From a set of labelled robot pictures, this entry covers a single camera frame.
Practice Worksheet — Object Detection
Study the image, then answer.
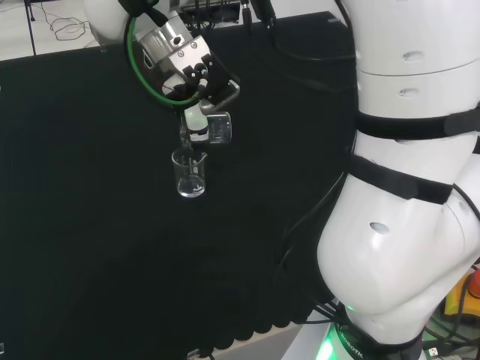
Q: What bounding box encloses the clear glass beaker with water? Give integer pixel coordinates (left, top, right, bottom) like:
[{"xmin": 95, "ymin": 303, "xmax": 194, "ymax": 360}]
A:
[{"xmin": 178, "ymin": 111, "xmax": 234, "ymax": 148}]

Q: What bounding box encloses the green wrist cable loop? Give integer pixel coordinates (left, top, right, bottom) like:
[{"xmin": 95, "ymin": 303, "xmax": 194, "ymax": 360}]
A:
[{"xmin": 124, "ymin": 14, "xmax": 206, "ymax": 109}]

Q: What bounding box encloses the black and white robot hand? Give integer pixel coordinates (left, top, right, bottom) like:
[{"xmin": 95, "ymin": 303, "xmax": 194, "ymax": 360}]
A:
[{"xmin": 164, "ymin": 55, "xmax": 241, "ymax": 146}]

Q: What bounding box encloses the black tripod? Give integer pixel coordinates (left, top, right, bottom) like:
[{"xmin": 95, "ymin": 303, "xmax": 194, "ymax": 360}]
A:
[{"xmin": 23, "ymin": 0, "xmax": 39, "ymax": 57}]

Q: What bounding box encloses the thin floor cable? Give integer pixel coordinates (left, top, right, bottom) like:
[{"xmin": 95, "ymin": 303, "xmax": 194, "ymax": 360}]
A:
[{"xmin": 37, "ymin": 0, "xmax": 92, "ymax": 43}]

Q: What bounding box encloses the yellow stop button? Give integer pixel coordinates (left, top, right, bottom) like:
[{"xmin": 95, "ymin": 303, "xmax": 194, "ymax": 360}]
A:
[{"xmin": 444, "ymin": 268, "xmax": 480, "ymax": 324}]

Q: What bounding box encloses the black bench cloth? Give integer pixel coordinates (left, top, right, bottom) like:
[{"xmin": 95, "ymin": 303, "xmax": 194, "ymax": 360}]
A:
[{"xmin": 0, "ymin": 10, "xmax": 362, "ymax": 360}]

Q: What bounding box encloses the black power strip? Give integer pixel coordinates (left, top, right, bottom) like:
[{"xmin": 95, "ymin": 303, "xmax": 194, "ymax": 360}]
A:
[{"xmin": 179, "ymin": 0, "xmax": 241, "ymax": 26}]

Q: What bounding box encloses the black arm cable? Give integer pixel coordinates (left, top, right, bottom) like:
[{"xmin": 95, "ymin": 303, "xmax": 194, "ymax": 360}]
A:
[{"xmin": 258, "ymin": 0, "xmax": 358, "ymax": 92}]

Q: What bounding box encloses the black base cable bundle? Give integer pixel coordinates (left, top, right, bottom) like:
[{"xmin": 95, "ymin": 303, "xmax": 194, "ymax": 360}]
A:
[{"xmin": 272, "ymin": 171, "xmax": 350, "ymax": 328}]

